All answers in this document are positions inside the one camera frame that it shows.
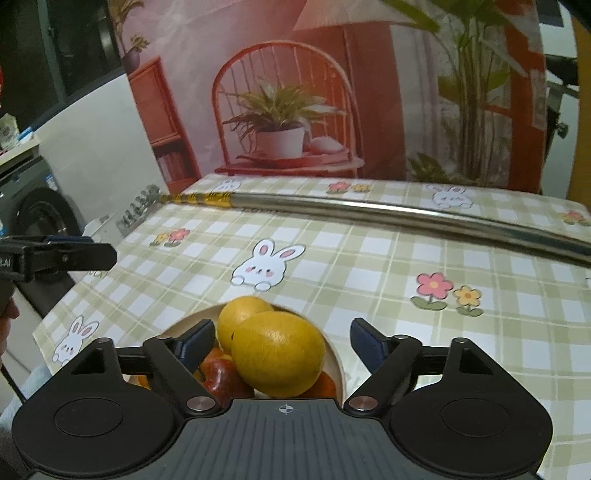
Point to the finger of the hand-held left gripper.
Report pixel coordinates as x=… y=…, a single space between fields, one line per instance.
x=74 y=258

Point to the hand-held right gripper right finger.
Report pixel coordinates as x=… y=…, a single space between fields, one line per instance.
x=367 y=344

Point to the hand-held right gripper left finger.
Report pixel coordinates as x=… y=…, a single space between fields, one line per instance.
x=198 y=344

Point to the red apple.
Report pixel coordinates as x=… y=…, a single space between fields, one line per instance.
x=221 y=376

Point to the round yellow citrus fruit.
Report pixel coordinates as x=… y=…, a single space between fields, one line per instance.
x=242 y=321

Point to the large yellow citrus fruit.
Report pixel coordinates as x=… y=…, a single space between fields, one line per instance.
x=278 y=354

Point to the person's left hand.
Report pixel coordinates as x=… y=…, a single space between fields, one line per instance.
x=5 y=323

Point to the white plastic part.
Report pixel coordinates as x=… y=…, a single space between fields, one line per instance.
x=99 y=226

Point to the grey washing machine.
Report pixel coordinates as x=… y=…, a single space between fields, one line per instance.
x=37 y=207

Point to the checkered printed tablecloth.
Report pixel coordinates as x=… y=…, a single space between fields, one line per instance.
x=369 y=277

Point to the metal pole with yellow tape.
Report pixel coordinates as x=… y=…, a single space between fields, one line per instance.
x=369 y=210

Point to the dark window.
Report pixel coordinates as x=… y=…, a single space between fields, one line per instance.
x=78 y=46

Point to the wooden door panel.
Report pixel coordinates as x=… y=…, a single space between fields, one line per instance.
x=581 y=115

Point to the black metal stand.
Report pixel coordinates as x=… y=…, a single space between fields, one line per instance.
x=561 y=74

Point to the metal toothed bracket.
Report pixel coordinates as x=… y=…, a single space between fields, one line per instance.
x=138 y=207

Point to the wall poster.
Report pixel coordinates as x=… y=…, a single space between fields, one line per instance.
x=369 y=92

